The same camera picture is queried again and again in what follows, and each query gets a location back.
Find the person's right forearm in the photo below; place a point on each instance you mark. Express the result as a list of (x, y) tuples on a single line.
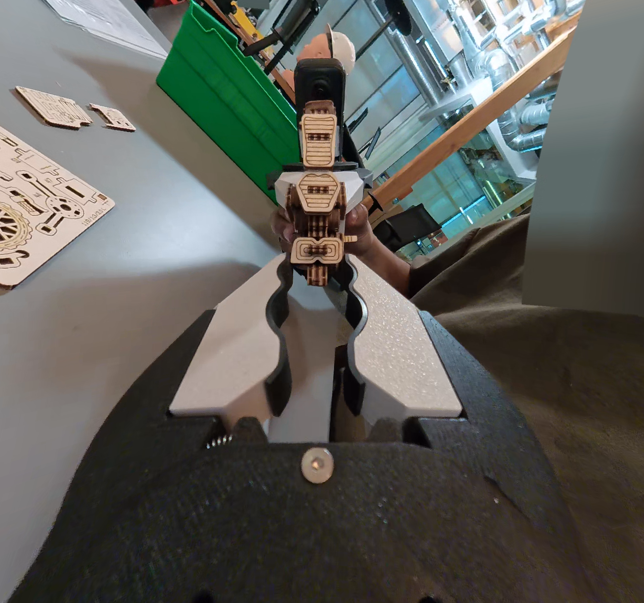
[(395, 271)]

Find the small wooden puzzle piece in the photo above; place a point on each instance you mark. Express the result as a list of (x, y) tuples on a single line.
[(55, 108)]

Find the tiny wooden puzzle piece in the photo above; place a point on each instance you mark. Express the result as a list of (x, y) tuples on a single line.
[(113, 118)]

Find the wooden puzzle model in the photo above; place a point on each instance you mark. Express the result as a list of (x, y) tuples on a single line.
[(317, 190)]

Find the person's right hand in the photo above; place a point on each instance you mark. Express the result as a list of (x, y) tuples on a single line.
[(365, 226)]

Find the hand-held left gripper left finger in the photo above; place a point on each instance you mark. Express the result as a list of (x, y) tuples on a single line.
[(226, 356)]

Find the wooden handrail beam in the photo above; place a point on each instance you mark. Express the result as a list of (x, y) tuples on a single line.
[(478, 115)]

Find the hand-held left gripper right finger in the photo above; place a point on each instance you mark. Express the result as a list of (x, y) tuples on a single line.
[(402, 361)]

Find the person's olive clothing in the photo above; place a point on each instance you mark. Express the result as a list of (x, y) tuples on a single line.
[(553, 412)]

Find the silver ventilation duct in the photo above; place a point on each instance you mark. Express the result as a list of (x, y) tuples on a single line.
[(498, 70)]

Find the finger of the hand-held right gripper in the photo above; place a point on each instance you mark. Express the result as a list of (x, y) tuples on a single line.
[(352, 190), (282, 188)]

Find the black disc on rod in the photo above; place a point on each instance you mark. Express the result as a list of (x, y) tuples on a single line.
[(397, 9)]

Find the wooden puzzle sheet notched corner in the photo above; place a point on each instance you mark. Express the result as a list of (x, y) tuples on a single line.
[(55, 241)]

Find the green plastic bin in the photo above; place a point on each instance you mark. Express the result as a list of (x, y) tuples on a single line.
[(216, 90)]

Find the yellow device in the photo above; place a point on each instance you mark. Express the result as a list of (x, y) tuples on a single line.
[(241, 17)]

